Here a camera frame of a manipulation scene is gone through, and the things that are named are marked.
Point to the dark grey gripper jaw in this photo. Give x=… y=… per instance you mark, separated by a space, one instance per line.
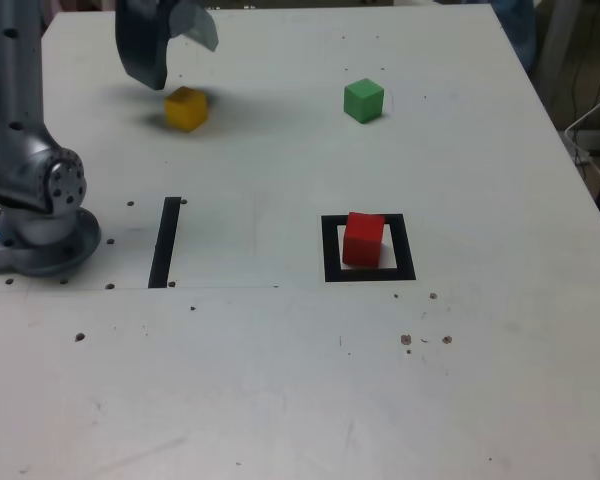
x=142 y=40

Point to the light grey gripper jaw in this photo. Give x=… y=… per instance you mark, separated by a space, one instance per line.
x=192 y=20

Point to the yellow cube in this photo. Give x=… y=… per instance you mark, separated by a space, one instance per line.
x=185 y=110

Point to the green cube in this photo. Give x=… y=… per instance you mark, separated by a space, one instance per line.
x=362 y=102

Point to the red cube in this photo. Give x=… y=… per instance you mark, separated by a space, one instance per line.
x=362 y=242

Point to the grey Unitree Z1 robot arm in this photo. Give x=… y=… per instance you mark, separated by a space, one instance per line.
x=15 y=75

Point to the black tape square outline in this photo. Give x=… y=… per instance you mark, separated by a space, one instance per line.
x=330 y=250

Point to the black tape strip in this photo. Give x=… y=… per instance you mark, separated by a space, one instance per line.
x=164 y=240

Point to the person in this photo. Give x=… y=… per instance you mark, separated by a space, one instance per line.
x=517 y=30

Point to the pale metal stand leg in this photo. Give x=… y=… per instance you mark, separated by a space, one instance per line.
x=555 y=40

